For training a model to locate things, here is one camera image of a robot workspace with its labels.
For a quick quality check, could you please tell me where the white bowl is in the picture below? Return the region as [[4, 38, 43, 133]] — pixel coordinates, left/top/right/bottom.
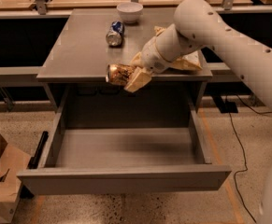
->
[[117, 2, 143, 23]]

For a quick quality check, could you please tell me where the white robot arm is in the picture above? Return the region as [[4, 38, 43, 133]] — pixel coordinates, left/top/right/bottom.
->
[[130, 0, 272, 224]]

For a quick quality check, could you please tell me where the grey cabinet counter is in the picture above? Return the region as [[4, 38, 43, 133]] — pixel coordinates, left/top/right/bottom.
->
[[36, 7, 213, 112]]

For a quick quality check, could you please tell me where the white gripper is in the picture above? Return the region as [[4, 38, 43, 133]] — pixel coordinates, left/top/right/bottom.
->
[[124, 36, 172, 92]]

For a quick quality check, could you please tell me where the cardboard box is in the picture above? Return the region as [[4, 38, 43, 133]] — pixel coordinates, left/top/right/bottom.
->
[[0, 134, 30, 224]]

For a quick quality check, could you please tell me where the black bar on floor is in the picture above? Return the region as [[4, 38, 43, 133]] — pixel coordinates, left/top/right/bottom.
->
[[28, 131, 49, 169]]

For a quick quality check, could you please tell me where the open grey top drawer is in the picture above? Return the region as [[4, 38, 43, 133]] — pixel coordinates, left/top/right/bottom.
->
[[18, 89, 231, 195]]

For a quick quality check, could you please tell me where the black floor cable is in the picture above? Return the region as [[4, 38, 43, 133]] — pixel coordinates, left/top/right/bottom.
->
[[223, 93, 272, 224]]

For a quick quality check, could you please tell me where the brown chip bag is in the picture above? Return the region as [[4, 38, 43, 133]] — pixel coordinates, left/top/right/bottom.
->
[[154, 24, 202, 71]]

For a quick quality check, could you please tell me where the orange soda can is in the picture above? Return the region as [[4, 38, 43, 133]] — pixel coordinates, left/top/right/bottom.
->
[[106, 63, 136, 86]]

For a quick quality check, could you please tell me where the blue soda can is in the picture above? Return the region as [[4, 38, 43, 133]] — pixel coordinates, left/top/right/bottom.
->
[[106, 21, 124, 47]]

